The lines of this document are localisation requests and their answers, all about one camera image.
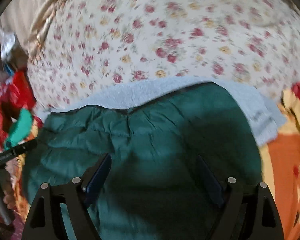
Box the red pillow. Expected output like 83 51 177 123
0 70 36 144

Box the dark green puffer jacket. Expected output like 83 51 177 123
22 83 262 239

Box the floral white bed sheet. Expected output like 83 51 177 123
27 0 300 108

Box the orange red checkered blanket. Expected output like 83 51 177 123
259 83 300 239

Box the teal green garment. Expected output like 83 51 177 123
4 108 32 150

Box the light blue fleece garment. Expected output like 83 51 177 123
34 76 287 146

